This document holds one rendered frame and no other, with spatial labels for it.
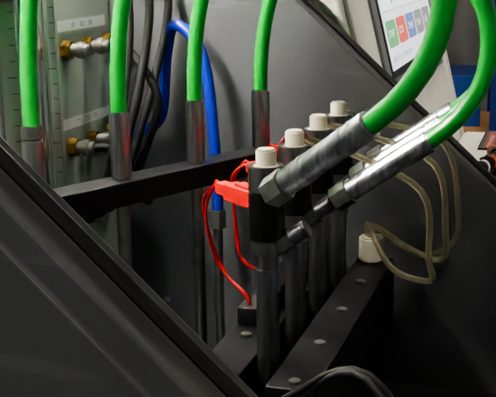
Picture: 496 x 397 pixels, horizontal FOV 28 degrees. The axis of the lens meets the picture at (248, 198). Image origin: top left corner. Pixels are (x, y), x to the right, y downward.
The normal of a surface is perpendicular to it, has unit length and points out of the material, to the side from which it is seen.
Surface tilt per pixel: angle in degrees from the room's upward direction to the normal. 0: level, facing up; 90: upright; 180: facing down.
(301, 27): 90
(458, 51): 90
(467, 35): 90
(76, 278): 72
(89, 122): 90
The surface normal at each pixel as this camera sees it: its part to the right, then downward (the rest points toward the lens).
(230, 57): -0.31, 0.24
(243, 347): -0.02, -0.97
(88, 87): 0.95, 0.06
